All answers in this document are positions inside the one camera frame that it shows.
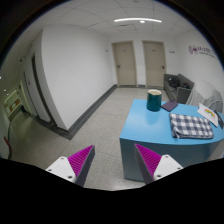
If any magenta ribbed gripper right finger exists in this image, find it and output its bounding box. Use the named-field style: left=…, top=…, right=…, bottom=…
left=134, top=144, right=182, bottom=184

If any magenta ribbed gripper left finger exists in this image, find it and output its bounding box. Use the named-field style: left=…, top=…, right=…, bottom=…
left=47, top=145, right=95, bottom=187

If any blue checkered towel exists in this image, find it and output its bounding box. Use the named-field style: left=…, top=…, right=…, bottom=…
left=169, top=113, right=214, bottom=139

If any blue table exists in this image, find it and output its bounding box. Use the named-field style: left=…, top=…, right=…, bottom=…
left=120, top=99, right=224, bottom=181

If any purple notebook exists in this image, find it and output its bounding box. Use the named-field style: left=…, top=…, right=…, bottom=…
left=162, top=100, right=178, bottom=112

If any dark teal cylindrical container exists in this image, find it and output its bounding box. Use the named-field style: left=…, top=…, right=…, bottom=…
left=147, top=89, right=162, bottom=112

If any white card with colourful print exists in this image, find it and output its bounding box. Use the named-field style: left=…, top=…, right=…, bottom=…
left=198, top=104, right=218, bottom=126

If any black device on table edge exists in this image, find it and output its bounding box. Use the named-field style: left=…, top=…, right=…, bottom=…
left=214, top=110, right=224, bottom=129

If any grey sofa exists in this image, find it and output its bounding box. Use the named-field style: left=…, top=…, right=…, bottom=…
left=164, top=74, right=194, bottom=104

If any black bag on sofa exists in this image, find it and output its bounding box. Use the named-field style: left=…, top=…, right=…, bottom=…
left=168, top=77, right=180, bottom=88

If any white covered chair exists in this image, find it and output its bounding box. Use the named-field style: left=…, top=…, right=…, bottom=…
left=186, top=80, right=224, bottom=112

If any left beige door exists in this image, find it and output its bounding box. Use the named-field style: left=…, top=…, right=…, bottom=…
left=113, top=42, right=137, bottom=86

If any beige door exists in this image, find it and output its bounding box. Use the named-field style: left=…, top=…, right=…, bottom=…
left=113, top=42, right=137, bottom=86
left=143, top=41, right=165, bottom=88

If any right beige door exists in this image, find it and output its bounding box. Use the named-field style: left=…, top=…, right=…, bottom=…
left=143, top=41, right=165, bottom=88

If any long ceiling light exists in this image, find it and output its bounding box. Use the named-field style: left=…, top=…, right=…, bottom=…
left=114, top=17, right=162, bottom=23

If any pink wall logo sign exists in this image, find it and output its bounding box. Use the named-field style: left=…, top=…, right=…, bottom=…
left=188, top=45, right=217, bottom=58

